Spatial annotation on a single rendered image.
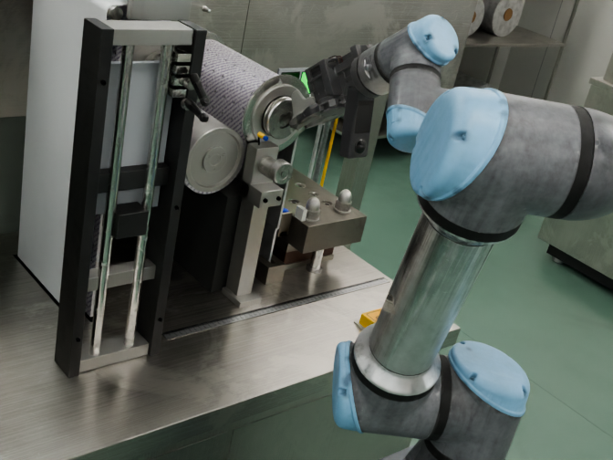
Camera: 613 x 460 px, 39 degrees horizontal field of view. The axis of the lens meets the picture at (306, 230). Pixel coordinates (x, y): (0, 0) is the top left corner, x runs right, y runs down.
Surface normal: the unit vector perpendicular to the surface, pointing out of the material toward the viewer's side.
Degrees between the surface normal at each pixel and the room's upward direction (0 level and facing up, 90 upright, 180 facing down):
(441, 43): 50
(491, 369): 8
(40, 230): 90
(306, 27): 90
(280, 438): 90
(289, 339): 0
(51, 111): 90
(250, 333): 0
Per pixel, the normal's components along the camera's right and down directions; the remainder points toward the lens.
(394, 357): -0.47, 0.55
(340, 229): 0.63, 0.44
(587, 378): 0.19, -0.88
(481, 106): 0.16, -0.60
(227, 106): -0.76, 0.19
